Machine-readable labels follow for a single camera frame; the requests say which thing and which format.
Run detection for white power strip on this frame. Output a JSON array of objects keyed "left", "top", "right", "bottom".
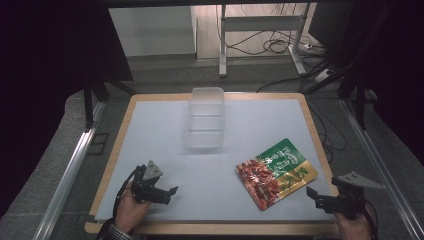
[{"left": 313, "top": 68, "right": 334, "bottom": 83}]

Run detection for dark floor grate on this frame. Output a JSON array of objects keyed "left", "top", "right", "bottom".
[{"left": 86, "top": 132, "right": 110, "bottom": 156}]

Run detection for clear plastic container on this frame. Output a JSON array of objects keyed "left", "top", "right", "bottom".
[{"left": 185, "top": 86, "right": 226, "bottom": 151}]

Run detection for person's left hand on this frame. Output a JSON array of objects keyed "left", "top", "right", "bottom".
[{"left": 114, "top": 181, "right": 153, "bottom": 235}]

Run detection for white cabinet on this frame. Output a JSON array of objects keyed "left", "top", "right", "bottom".
[{"left": 108, "top": 6, "right": 198, "bottom": 58}]

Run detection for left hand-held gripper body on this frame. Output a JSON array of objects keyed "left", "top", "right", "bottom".
[{"left": 129, "top": 160, "right": 165, "bottom": 205}]

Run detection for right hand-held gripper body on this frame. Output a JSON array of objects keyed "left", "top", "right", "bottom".
[{"left": 331, "top": 171, "right": 388, "bottom": 221}]

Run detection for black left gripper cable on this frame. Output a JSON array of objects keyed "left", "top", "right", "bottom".
[{"left": 112, "top": 165, "right": 141, "bottom": 219}]

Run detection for black metal stand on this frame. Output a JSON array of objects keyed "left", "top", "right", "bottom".
[
  {"left": 304, "top": 6, "right": 394, "bottom": 131},
  {"left": 82, "top": 76, "right": 138, "bottom": 132}
]

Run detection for aluminium rail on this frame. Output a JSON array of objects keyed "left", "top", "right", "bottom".
[
  {"left": 32, "top": 100, "right": 107, "bottom": 240},
  {"left": 338, "top": 98, "right": 424, "bottom": 240}
]

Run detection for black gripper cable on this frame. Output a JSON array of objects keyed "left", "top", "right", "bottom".
[
  {"left": 362, "top": 199, "right": 380, "bottom": 240},
  {"left": 112, "top": 165, "right": 141, "bottom": 219}
]

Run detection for black cable beside table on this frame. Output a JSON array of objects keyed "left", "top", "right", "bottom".
[{"left": 307, "top": 95, "right": 348, "bottom": 164}]

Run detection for person's right hand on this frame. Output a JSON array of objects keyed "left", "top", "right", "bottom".
[{"left": 333, "top": 203, "right": 373, "bottom": 240}]

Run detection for white metal table frame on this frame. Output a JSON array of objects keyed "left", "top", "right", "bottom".
[{"left": 218, "top": 3, "right": 308, "bottom": 78}]

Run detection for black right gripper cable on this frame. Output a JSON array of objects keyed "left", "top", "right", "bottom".
[{"left": 362, "top": 199, "right": 380, "bottom": 240}]

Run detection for tangled black floor cables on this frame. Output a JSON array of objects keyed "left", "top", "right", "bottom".
[{"left": 216, "top": 3, "right": 331, "bottom": 94}]

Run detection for red and green snack packet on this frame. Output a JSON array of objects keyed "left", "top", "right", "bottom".
[{"left": 235, "top": 137, "right": 319, "bottom": 212}]

